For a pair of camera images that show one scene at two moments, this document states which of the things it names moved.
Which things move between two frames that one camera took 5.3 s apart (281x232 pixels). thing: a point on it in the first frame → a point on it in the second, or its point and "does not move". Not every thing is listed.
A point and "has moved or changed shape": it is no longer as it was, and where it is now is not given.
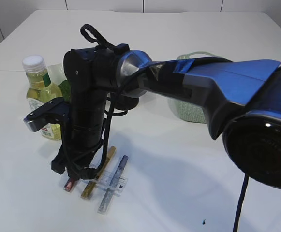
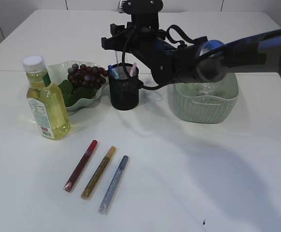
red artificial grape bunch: (66, 89) has moved or changed shape
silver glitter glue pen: (112, 183) does not move
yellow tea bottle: (42, 89) does not move
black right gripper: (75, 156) → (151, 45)
